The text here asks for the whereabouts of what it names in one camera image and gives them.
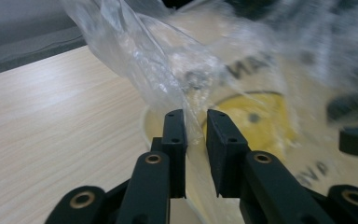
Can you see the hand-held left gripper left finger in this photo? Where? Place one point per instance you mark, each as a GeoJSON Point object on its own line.
{"type": "Point", "coordinates": [177, 149]}

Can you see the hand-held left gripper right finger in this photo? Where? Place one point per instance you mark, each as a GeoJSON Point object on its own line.
{"type": "Point", "coordinates": [225, 155]}

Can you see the cream plastic bin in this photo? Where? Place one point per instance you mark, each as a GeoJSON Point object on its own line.
{"type": "Point", "coordinates": [149, 130]}

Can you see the clear plastic bag yellow smiley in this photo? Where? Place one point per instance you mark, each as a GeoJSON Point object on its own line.
{"type": "Point", "coordinates": [155, 62]}

